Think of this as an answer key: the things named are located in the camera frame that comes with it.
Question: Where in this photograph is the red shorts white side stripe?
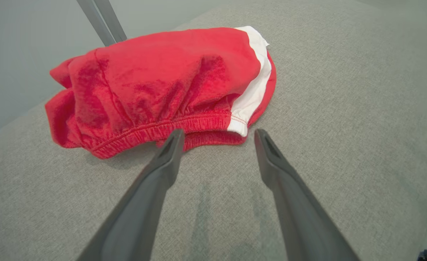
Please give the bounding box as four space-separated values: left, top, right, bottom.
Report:
45 25 277 160

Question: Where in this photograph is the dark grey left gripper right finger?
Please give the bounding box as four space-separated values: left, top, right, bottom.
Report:
254 128 361 261

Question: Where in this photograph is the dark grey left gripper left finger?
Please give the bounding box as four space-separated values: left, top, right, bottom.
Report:
76 128 186 261

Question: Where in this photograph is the grey metal frame post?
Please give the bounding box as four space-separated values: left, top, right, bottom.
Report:
76 0 127 47

